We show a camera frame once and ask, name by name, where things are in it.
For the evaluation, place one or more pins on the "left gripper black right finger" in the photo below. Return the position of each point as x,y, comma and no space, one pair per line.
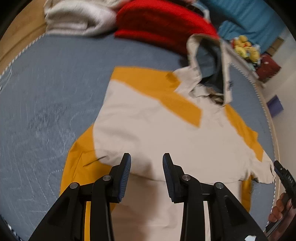
185,189

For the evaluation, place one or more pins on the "purple folder on wall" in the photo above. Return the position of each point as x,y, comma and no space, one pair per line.
274,105

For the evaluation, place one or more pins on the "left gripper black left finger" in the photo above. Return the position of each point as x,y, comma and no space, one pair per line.
107,190

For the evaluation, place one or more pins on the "blue curtain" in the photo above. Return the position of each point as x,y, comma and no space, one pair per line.
254,19

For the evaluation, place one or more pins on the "yellow plush toys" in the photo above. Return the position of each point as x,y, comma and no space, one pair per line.
246,50

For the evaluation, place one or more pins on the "dark red cushion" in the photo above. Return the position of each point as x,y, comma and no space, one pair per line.
267,69

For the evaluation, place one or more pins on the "cream folded blanket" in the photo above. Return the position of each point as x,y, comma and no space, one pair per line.
81,18

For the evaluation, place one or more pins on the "person's right hand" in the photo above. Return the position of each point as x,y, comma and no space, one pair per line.
277,211

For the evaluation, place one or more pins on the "wooden bed frame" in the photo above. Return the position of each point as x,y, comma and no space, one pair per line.
28,25

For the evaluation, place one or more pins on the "red folded blanket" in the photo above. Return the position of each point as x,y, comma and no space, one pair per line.
161,23

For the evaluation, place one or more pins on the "beige and orange hooded jacket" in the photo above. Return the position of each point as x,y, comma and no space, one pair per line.
185,113

